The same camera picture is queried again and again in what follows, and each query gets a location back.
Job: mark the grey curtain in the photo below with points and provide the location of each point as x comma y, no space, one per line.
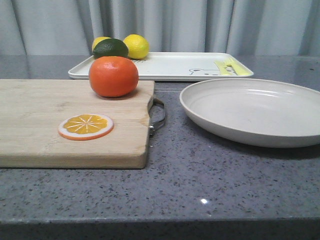
237,27

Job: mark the white round plate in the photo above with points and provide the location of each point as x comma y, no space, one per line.
255,112

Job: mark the yellow plastic fork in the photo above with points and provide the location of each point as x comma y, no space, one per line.
238,67

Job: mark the right yellow lemon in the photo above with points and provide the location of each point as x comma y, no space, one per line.
138,46

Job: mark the yellow lemon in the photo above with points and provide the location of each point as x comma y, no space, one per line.
138,46
97,42

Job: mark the left yellow lemon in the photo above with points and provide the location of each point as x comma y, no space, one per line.
97,42

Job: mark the green lime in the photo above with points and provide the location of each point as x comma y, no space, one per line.
111,47

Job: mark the white bear print tray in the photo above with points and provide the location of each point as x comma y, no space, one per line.
184,66

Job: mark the metal cutting board handle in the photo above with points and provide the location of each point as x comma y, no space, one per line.
157,114

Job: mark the orange slice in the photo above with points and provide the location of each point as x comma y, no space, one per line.
85,127

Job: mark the wooden cutting board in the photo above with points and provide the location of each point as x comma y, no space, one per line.
32,109

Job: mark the orange fruit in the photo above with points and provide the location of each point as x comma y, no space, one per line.
113,76

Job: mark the yellow plastic knife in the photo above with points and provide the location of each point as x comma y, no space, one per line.
222,68

